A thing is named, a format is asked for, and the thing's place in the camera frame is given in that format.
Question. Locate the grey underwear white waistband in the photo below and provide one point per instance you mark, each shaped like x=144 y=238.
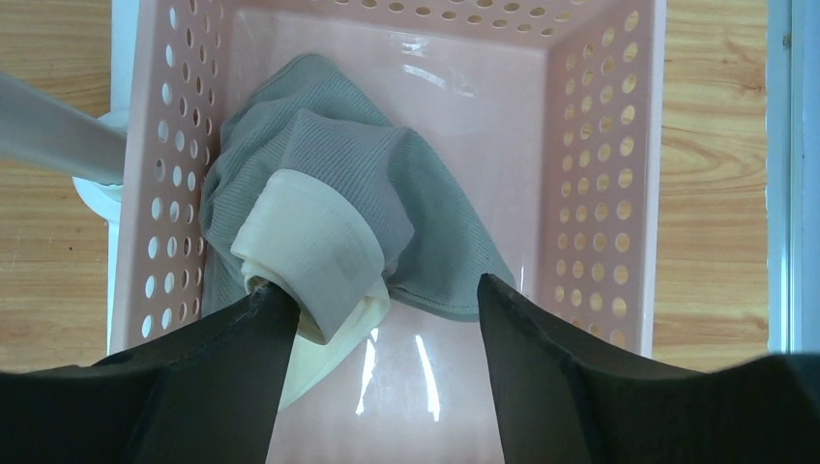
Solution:
x=317 y=192

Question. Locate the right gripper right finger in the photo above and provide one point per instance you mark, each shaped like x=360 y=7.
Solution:
x=562 y=395

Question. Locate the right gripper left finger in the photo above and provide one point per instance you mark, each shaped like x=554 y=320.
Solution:
x=205 y=393

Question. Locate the white clothes rack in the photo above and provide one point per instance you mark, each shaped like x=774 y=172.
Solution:
x=66 y=73

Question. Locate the pink plastic basket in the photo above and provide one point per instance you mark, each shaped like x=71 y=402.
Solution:
x=548 y=115

